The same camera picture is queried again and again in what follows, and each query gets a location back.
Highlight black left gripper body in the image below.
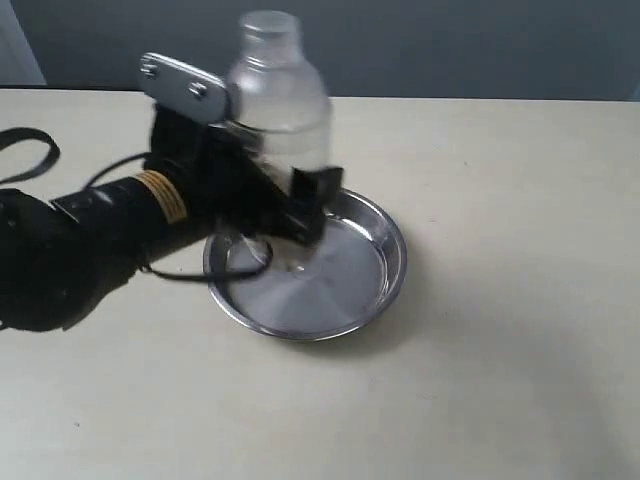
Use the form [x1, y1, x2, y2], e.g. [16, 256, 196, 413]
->
[119, 104, 280, 260]

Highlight clear plastic shaker bottle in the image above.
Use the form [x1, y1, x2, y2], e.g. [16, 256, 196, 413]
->
[226, 10, 332, 194]

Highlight round stainless steel plate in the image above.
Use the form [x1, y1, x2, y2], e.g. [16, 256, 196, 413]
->
[209, 190, 408, 342]

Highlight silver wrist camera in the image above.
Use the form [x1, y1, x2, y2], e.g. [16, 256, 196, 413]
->
[138, 52, 229, 125]

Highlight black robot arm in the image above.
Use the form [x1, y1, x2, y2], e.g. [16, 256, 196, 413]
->
[1, 106, 343, 332]

